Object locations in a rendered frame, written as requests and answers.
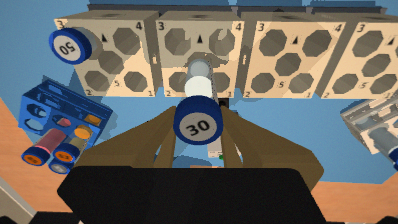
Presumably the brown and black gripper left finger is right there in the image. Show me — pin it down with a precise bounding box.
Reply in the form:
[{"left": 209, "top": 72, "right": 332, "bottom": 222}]
[{"left": 72, "top": 106, "right": 176, "bottom": 168}]

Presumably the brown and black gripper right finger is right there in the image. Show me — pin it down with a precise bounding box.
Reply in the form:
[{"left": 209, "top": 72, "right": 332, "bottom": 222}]
[{"left": 220, "top": 106, "right": 324, "bottom": 192}]

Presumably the blue tube rack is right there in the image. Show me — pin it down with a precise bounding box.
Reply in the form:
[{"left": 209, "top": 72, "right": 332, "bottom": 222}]
[{"left": 18, "top": 79, "right": 113, "bottom": 152}]

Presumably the blue flat mat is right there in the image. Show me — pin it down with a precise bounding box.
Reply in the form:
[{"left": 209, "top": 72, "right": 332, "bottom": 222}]
[{"left": 0, "top": 0, "right": 398, "bottom": 184}]

